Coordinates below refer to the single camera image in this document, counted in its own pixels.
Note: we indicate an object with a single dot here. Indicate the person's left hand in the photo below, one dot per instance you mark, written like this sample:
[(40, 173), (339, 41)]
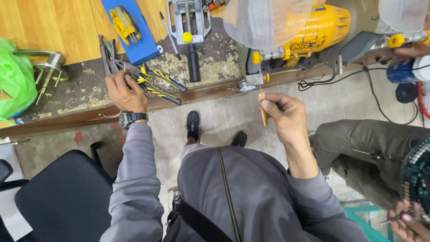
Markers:
[(126, 95)]

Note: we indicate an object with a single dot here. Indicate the person's right hand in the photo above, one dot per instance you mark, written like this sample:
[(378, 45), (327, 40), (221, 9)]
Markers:
[(290, 117)]

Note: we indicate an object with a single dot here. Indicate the small brass-coloured strip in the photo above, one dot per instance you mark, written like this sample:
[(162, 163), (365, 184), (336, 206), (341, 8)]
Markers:
[(264, 117)]

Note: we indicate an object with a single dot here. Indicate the black wrist watch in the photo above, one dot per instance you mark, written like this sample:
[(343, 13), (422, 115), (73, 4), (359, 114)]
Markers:
[(132, 118)]

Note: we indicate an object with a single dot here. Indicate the green-tipped grey hand tool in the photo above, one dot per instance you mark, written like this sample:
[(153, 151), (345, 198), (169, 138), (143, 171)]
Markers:
[(113, 58)]

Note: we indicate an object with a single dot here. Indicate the grey locking pliers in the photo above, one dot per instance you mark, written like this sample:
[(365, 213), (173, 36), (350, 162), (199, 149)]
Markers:
[(104, 55)]

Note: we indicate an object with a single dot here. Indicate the blue box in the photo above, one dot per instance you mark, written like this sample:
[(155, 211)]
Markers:
[(142, 47)]

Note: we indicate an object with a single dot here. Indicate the silver round lock part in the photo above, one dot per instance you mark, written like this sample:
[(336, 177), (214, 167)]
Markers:
[(245, 86)]

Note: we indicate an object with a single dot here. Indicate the person's black right shoe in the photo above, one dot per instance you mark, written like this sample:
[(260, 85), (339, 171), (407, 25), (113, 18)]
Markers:
[(239, 138)]

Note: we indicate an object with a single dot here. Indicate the person's black shoe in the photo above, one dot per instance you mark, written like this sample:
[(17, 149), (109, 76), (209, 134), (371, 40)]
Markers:
[(193, 124), (239, 138)]

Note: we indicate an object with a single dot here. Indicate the yellow hex key set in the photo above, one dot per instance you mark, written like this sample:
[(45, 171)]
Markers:
[(124, 25)]

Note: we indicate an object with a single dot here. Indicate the person's black left shoe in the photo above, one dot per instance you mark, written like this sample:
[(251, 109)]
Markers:
[(193, 124)]

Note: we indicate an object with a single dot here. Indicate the black and silver pen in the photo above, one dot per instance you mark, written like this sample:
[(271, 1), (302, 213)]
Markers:
[(170, 35)]

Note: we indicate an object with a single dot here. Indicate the person's grey clothing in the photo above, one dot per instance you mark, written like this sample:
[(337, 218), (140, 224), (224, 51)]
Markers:
[(262, 195)]

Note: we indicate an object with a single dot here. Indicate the yellow ball knob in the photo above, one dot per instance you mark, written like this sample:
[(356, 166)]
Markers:
[(187, 37)]

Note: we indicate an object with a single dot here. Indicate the large clear grinder eye shield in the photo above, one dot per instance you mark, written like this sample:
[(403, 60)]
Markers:
[(265, 23)]

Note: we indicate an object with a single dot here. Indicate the yellow bench grinder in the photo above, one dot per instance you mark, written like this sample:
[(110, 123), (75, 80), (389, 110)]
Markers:
[(329, 25)]

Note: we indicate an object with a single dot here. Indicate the silver drill press vise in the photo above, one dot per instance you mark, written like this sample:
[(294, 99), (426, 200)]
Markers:
[(201, 23)]

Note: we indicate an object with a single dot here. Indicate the green plastic bag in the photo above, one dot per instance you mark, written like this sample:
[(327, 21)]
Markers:
[(15, 80)]

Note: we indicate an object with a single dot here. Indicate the black round disc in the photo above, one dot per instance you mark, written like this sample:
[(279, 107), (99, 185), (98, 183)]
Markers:
[(406, 92)]

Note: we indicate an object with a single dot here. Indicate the black chair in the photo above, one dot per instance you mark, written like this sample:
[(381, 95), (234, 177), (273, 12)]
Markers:
[(63, 198)]

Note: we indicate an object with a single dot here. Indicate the blue and white can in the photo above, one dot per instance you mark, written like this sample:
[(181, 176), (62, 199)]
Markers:
[(401, 70)]

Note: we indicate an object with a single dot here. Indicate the teal beaded cloth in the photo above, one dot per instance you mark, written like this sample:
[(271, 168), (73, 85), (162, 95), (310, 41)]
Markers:
[(416, 174)]

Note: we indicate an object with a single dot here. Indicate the black crossbody bag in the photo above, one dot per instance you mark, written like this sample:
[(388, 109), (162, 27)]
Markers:
[(198, 225)]

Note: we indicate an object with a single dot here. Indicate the thin metal tool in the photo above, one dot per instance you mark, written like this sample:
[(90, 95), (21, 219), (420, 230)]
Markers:
[(394, 218)]

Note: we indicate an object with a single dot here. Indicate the small clear grinder eye shield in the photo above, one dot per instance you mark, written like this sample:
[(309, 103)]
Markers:
[(401, 13)]

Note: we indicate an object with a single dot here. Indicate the silver metal bracket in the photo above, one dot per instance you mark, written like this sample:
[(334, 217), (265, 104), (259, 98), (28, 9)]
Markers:
[(15, 140)]

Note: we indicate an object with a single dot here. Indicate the teal metal frame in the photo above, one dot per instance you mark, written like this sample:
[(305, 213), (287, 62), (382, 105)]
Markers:
[(366, 225)]

